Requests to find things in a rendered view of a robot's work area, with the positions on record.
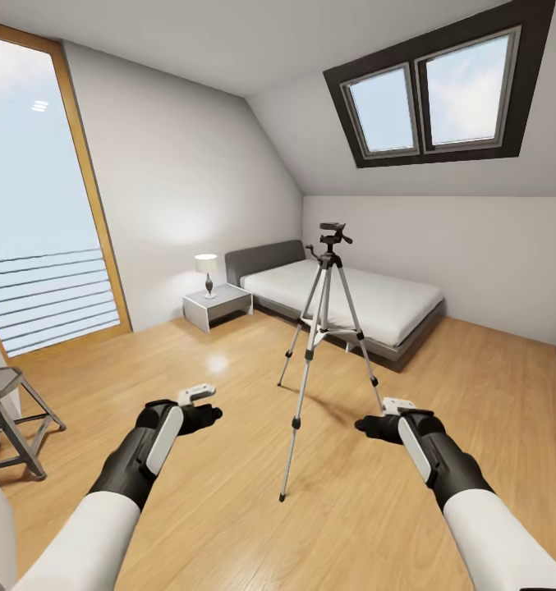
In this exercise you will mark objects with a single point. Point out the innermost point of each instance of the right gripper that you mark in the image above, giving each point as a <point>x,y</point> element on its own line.
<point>376,427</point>

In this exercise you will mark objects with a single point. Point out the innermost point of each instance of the taboret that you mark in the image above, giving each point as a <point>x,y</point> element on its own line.
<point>10,379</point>

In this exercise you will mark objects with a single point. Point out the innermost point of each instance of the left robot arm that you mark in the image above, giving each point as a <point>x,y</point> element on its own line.
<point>87,554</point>

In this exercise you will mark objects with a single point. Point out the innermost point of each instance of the camera tripod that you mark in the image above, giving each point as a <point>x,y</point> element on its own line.
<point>319,330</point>

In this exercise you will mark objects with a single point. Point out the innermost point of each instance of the nightstand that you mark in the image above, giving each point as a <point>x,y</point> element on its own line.
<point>228,298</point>

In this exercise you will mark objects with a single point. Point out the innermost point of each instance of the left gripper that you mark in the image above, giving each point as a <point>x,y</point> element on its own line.
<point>202,417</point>

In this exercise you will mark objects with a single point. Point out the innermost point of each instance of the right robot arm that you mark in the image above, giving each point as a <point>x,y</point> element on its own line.
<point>499,554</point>

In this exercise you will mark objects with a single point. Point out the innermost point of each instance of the bed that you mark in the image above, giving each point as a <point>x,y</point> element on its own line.
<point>391,312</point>

